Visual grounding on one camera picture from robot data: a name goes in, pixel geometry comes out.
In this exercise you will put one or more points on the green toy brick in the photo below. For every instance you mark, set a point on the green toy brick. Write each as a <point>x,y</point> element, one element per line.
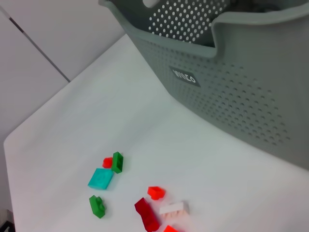
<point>117,163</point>
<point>97,207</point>

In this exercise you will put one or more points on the grey-green perforated storage bin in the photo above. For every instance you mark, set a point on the grey-green perforated storage bin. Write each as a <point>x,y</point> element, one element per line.
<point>241,96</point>

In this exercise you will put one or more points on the flat red square brick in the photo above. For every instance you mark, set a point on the flat red square brick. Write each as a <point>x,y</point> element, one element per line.
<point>107,163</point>

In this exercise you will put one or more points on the small red cube brick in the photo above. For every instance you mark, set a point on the small red cube brick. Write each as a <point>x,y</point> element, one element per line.
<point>156,193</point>

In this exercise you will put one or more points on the teal square toy brick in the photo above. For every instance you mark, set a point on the teal square toy brick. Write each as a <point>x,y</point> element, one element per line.
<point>100,179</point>

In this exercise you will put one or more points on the white toy brick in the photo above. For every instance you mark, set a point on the white toy brick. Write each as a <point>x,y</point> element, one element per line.
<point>173,209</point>

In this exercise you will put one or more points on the dark red toy brick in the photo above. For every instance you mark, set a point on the dark red toy brick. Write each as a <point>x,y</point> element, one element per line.
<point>147,215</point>

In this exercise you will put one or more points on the red slope toy brick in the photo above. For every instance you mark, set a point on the red slope toy brick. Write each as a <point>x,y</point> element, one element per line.
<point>170,229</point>

